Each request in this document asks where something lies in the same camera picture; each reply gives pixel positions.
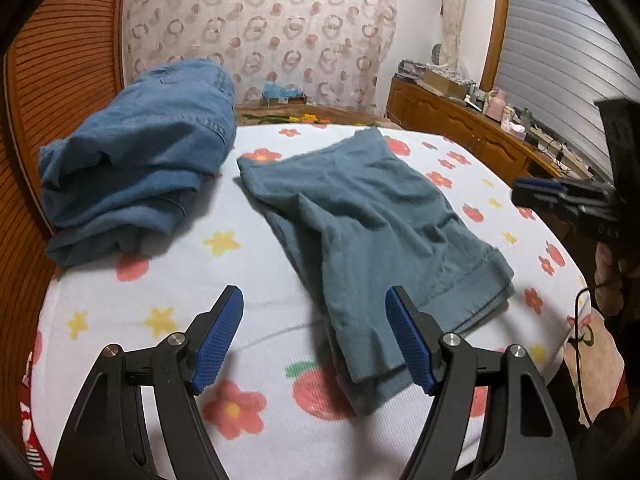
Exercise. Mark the grey window blind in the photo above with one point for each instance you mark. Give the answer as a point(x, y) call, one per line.
point(560, 60)

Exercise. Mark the white floral bed sheet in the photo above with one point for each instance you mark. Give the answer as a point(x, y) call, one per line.
point(250, 270)

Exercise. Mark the brown floral blanket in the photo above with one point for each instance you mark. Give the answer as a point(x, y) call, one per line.
point(300, 118)

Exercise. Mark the cardboard box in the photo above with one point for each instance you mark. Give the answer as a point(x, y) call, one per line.
point(445, 83)

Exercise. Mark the wooden louvered wardrobe door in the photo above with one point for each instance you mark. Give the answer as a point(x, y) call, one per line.
point(65, 60)

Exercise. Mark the teal pants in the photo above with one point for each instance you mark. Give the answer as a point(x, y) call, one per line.
point(360, 210)

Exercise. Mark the person's right hand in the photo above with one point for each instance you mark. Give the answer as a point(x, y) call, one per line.
point(607, 280)

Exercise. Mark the white lace curtain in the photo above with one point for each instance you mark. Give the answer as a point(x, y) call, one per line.
point(451, 25)

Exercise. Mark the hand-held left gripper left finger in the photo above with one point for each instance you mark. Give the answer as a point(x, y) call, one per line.
point(220, 335)

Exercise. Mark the red patterned cloth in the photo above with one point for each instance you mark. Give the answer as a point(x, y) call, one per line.
point(30, 435)

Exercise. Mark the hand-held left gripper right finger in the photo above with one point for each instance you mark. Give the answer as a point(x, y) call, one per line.
point(407, 335)

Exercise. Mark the wooden cabinet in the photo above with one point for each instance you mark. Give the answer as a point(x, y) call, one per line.
point(450, 120)

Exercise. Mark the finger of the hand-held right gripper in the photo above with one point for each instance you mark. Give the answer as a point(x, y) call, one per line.
point(535, 198)
point(537, 184)

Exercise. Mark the blue denim jeans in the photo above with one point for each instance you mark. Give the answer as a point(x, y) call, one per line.
point(140, 160)

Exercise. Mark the pink container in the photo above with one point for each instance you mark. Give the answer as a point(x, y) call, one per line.
point(496, 102)

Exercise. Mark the small blue box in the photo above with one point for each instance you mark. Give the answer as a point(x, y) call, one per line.
point(280, 93)

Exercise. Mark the wooden window frame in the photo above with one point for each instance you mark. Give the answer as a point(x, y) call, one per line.
point(495, 35)

